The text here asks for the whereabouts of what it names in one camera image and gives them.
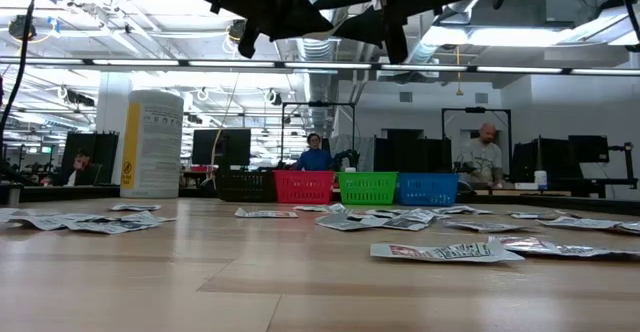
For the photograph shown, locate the white antiseptic towelette packet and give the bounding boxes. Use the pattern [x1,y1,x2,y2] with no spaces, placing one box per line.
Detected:
[433,205,495,217]
[443,220,527,234]
[293,203,347,214]
[509,211,557,221]
[382,217,431,232]
[394,208,439,223]

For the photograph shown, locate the white alcohol pad packet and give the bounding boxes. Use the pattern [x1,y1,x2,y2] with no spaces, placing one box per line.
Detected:
[537,216,624,231]
[13,215,101,232]
[0,207,61,222]
[119,210,177,225]
[66,220,157,236]
[109,203,163,213]

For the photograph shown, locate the black ceiling device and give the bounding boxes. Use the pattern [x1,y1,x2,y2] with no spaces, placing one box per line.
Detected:
[227,19,249,43]

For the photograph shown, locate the black light bar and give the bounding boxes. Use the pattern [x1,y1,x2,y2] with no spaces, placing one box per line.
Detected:
[0,57,640,76]

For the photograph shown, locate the black background monitor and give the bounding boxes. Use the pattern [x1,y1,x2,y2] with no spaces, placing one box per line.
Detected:
[191,128,252,167]

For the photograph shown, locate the black background monitors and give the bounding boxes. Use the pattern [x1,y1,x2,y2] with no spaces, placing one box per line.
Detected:
[510,135,610,178]
[374,129,454,174]

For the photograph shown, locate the person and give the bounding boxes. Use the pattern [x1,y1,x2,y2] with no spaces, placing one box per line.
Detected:
[457,122,505,189]
[294,132,335,172]
[64,149,101,187]

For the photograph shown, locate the white wipes canister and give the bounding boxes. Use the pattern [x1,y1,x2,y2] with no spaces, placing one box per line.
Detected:
[119,89,185,199]

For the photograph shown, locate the black plastic basket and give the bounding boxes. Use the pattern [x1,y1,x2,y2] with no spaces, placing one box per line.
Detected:
[215,169,277,203]

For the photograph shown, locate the red plastic basket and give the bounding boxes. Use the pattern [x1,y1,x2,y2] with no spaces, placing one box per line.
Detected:
[273,170,336,205]

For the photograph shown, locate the green plastic basket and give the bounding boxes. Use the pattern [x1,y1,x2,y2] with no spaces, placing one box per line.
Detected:
[337,171,400,206]

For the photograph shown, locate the blue plastic basket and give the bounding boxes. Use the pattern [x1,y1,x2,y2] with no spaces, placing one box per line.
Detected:
[394,172,460,207]

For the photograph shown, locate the black background panels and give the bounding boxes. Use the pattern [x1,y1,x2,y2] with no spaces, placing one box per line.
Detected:
[60,131,120,186]

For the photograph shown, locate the silver ceiling duct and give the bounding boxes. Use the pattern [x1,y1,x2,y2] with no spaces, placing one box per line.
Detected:
[404,1,504,66]
[284,31,342,63]

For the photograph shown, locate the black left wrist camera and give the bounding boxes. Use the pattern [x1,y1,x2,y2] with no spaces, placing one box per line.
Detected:
[269,0,335,42]

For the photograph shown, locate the black background gantry frame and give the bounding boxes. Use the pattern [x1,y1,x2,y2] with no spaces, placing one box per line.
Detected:
[441,106,513,173]
[280,101,357,166]

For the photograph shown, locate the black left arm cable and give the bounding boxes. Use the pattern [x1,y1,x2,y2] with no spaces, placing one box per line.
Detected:
[0,0,47,133]

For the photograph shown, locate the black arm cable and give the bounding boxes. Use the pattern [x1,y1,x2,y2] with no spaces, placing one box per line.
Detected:
[617,0,640,53]
[0,0,47,133]

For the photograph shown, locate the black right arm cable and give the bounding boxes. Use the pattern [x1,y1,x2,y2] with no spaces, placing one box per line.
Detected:
[617,0,640,53]

